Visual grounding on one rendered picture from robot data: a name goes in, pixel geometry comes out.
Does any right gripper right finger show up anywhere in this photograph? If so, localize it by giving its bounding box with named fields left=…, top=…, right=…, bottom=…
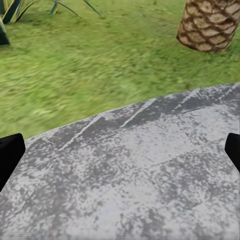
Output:
left=224, top=132, right=240, bottom=172

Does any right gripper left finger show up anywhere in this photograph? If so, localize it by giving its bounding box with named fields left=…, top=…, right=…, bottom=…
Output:
left=0, top=133, right=26, bottom=192

